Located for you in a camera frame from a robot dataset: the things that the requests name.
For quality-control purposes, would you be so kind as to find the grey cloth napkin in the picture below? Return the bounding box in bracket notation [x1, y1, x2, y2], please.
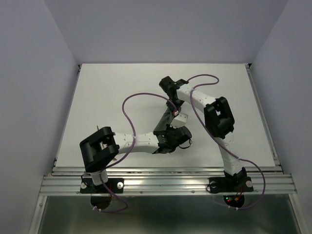
[154, 107, 174, 132]

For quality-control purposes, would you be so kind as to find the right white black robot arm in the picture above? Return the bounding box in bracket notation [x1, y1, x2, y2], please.
[159, 76, 247, 194]

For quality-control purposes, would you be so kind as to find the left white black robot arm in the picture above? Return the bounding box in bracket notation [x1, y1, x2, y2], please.
[79, 126, 192, 193]

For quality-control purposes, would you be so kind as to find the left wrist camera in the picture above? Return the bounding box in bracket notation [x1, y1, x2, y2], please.
[170, 113, 188, 129]

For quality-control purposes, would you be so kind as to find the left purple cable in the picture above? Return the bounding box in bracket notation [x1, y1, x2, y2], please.
[92, 93, 178, 213]

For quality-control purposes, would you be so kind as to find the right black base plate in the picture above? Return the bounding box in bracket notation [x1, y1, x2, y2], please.
[206, 167, 254, 194]

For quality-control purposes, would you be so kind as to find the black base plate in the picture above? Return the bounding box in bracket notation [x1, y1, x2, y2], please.
[206, 167, 254, 194]
[79, 178, 124, 194]

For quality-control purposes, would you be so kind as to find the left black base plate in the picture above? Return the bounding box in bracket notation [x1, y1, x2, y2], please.
[79, 178, 124, 194]

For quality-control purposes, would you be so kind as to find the aluminium right side rail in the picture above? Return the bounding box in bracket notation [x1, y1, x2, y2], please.
[245, 63, 284, 173]

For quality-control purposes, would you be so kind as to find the aluminium rail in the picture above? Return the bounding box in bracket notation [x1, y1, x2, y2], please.
[245, 63, 284, 173]
[39, 166, 297, 196]

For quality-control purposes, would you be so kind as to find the aluminium front rail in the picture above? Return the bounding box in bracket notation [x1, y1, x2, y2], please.
[39, 166, 297, 196]

